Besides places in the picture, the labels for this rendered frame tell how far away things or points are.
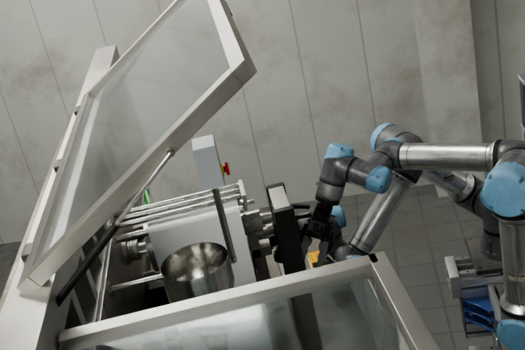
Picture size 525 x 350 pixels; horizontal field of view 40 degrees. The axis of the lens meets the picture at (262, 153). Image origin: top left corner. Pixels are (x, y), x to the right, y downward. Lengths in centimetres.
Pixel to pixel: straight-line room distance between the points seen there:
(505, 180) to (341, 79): 290
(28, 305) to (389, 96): 362
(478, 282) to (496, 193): 89
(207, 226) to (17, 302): 70
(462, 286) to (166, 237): 118
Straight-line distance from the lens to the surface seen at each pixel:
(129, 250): 196
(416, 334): 105
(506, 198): 177
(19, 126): 511
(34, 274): 128
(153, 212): 189
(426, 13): 428
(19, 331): 120
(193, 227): 184
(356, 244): 226
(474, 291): 265
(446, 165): 197
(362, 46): 450
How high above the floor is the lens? 226
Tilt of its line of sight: 23 degrees down
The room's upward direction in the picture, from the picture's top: 12 degrees counter-clockwise
